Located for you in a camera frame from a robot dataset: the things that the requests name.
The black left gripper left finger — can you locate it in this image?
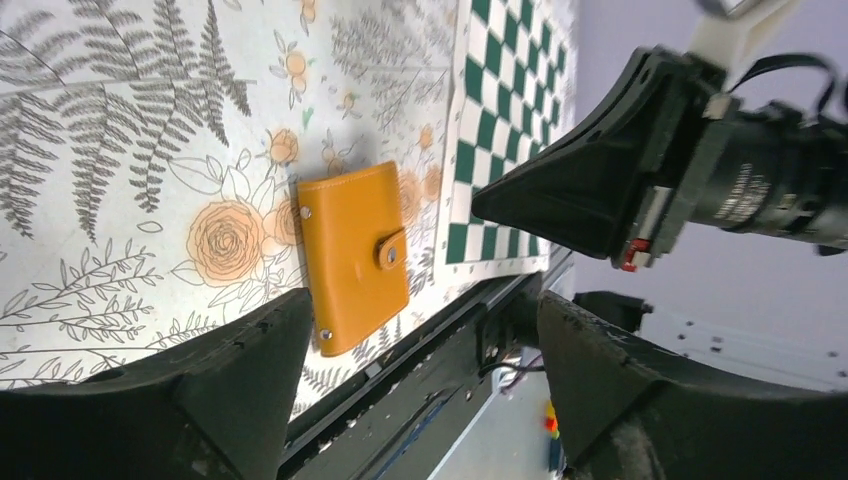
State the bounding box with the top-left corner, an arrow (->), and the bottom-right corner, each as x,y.
1,288 -> 313,479

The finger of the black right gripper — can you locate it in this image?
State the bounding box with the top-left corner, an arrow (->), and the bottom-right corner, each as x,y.
470,46 -> 694,261

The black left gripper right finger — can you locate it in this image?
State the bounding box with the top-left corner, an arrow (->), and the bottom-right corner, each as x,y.
537,292 -> 847,479

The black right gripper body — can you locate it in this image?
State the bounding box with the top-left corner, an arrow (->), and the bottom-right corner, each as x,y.
610,49 -> 736,272

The orange leather card holder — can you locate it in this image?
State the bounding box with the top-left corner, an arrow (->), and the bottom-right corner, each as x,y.
297,162 -> 410,357

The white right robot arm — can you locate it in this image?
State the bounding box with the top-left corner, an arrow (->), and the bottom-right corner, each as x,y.
470,46 -> 847,272

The green white chessboard mat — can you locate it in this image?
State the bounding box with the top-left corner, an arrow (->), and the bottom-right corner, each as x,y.
433,0 -> 576,286

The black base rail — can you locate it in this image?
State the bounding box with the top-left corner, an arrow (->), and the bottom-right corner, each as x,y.
278,248 -> 573,479

